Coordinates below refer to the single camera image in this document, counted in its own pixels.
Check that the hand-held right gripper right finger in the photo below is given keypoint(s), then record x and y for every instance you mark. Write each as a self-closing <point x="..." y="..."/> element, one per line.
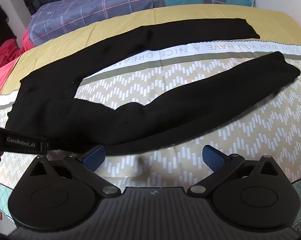
<point x="213" y="158"/>

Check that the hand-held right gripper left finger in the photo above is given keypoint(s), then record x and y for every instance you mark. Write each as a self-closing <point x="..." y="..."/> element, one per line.
<point x="94" y="158"/>

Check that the black pants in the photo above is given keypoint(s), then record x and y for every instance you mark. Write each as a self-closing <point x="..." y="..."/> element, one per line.
<point x="165" y="110"/>

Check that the yellow patterned bedsheet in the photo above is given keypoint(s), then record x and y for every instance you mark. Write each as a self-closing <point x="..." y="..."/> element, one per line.
<point x="215" y="135"/>

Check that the pink blanket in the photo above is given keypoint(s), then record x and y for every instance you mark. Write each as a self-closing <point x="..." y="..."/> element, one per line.
<point x="0" y="80"/>

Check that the pile of red clothes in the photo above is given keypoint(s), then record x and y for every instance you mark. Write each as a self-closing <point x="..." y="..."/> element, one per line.
<point x="3" y="55"/>

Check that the dark hanging clothes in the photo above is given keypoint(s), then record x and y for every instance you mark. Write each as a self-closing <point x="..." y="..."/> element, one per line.
<point x="0" y="22"/>

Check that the purple plaid pillow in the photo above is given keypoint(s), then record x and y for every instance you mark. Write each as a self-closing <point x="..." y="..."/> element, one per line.
<point x="103" y="7"/>

